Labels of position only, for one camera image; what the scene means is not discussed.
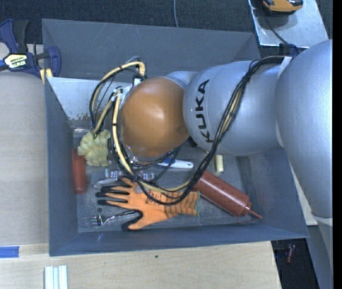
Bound grey metal bin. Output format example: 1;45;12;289
41;18;311;257

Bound red-brown nozzle bottle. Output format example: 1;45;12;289
192;169;264;223

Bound small cream cylinder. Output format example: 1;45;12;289
214;154;225;175

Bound white and blue toothbrush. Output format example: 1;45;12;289
155;159;194;170

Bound orange and black work glove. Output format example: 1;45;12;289
95;176;202;232

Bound clear plastic glasses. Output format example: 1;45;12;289
77;210;136;227

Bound red-brown flat block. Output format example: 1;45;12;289
72;148;88;194

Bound pale wood flat board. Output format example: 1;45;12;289
0;70;50;247

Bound yellow bumpy sponge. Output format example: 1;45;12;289
77;129;112;167

